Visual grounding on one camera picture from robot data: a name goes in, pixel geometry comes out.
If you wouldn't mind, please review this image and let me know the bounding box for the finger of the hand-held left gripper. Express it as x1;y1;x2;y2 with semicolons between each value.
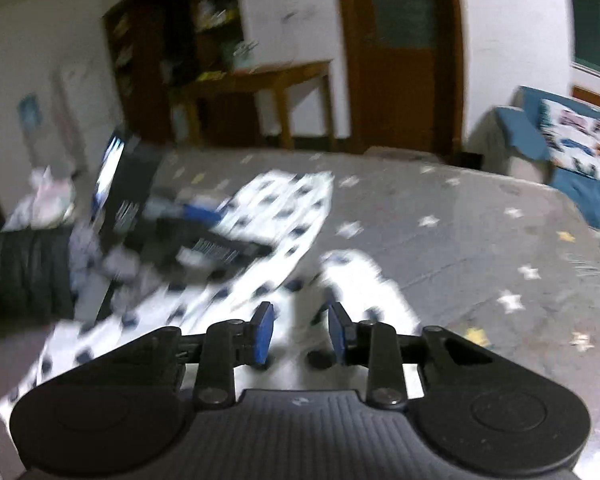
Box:
177;232;275;267
147;195;227;226

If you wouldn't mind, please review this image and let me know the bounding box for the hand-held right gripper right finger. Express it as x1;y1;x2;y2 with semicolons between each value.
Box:
326;301;496;409

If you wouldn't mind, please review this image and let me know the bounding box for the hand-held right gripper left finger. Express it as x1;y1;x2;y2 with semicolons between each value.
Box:
152;301;276;409

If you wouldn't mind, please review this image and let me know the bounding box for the white navy polka dot cloth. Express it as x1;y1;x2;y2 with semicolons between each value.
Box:
0;170;421;421

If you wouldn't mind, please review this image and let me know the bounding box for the person's left forearm black sleeve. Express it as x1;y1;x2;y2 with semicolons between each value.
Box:
0;230;77;332

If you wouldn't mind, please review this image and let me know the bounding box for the tissue pack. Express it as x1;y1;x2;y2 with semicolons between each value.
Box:
5;165;77;232

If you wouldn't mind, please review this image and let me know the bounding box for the white refrigerator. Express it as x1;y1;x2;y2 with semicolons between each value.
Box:
50;60;90;171

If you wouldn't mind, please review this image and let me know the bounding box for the dark wooden cabinet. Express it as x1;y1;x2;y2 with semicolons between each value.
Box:
102;0;246;142

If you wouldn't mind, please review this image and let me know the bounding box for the wooden side table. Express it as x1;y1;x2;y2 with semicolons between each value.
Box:
167;60;337;150

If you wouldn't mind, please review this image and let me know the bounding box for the brown wooden door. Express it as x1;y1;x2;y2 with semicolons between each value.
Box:
334;0;467;157

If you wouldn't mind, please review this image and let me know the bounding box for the blue sofa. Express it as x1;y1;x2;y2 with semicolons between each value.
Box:
495;85;600;235

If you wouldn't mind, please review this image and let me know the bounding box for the butterfly print pillow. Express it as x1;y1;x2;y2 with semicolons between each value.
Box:
536;98;600;184

